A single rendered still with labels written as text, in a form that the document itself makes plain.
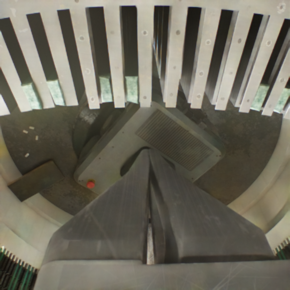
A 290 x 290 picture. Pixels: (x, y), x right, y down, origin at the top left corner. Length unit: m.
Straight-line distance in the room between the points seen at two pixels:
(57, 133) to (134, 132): 0.58
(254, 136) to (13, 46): 1.50
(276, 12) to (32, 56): 0.19
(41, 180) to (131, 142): 0.76
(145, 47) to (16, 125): 1.45
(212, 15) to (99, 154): 1.06
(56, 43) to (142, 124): 0.91
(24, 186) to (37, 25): 1.54
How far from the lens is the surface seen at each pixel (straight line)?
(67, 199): 1.90
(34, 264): 1.64
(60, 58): 0.23
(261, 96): 0.24
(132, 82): 0.22
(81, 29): 0.21
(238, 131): 1.58
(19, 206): 1.81
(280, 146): 1.70
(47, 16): 0.22
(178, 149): 1.20
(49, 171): 1.70
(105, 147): 1.19
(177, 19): 0.20
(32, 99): 0.24
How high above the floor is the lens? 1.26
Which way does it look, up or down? 55 degrees down
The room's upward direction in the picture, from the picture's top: 179 degrees clockwise
